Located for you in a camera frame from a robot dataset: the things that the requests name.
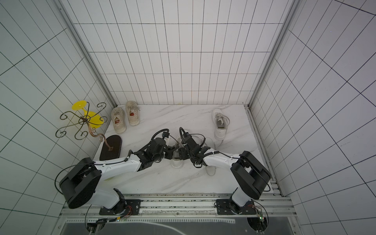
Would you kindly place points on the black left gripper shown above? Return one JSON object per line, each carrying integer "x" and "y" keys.
{"x": 170, "y": 152}

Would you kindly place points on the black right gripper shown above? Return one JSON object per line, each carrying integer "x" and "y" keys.
{"x": 191, "y": 151}

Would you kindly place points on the white leather sneaker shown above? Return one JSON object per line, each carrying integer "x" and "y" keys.
{"x": 221, "y": 123}
{"x": 177, "y": 160}

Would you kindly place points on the grey shoe insole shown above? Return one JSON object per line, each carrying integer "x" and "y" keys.
{"x": 210, "y": 170}

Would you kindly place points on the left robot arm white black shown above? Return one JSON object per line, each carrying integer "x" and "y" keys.
{"x": 84, "y": 183}

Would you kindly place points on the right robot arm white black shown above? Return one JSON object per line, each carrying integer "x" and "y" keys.
{"x": 250, "y": 174}

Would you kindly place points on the dark oval stand base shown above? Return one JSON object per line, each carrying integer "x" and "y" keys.
{"x": 111, "y": 148}

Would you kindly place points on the beige sneaker red label right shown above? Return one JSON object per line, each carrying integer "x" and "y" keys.
{"x": 133, "y": 113}

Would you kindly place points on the beige sneaker red label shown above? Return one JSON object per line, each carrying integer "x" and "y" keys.
{"x": 117, "y": 117}
{"x": 133, "y": 113}

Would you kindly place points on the beige sneaker red label left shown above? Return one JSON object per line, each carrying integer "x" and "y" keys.
{"x": 117, "y": 117}

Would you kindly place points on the yellow plastic funnel cup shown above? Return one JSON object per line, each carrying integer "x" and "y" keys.
{"x": 94, "y": 120}

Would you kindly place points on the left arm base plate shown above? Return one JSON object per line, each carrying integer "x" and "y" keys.
{"x": 123, "y": 208}

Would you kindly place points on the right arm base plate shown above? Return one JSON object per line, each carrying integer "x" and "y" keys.
{"x": 228, "y": 207}

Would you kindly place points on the scrolled metal wire stand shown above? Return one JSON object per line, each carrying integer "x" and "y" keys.
{"x": 84, "y": 130}

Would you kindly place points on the aluminium mounting rail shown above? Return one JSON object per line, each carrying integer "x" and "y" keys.
{"x": 207, "y": 205}

